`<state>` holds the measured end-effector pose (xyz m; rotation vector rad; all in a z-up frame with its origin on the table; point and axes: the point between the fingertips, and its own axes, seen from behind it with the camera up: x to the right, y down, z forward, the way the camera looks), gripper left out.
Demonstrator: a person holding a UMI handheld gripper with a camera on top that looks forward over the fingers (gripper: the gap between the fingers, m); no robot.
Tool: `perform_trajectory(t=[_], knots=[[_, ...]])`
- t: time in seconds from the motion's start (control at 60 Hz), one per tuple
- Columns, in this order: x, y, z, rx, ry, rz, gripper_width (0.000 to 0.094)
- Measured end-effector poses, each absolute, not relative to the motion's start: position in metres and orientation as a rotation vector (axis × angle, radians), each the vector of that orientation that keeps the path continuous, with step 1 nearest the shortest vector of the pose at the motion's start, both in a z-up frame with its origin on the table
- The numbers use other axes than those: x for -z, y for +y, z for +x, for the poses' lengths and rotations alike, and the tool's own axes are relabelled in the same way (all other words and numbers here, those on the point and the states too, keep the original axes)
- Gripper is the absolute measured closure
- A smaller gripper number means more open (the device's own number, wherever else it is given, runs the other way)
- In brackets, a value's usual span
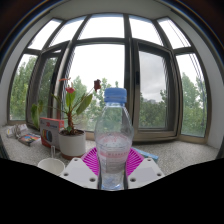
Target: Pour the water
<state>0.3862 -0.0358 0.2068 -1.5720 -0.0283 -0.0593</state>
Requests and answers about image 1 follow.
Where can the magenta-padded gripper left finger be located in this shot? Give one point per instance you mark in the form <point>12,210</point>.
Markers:
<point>89,160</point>

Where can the small colourful booklet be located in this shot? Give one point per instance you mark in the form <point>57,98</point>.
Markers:
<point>29,138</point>

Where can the red and white printed box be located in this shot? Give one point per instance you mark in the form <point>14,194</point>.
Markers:
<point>50,133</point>

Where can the clear blue-capped water bottle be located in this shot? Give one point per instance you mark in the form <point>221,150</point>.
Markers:
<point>113,140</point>

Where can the light blue flat pack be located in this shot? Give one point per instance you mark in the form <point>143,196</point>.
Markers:
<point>148,155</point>

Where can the flowering plant in white pot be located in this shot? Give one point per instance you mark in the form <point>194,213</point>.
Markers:
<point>71,143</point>

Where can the white and yellow packet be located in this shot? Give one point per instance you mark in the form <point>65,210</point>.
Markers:
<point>16,130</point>

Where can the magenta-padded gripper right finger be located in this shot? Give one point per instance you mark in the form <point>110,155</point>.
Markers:
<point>134,160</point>

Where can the brown-framed bay window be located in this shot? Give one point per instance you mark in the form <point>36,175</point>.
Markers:
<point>128,66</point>

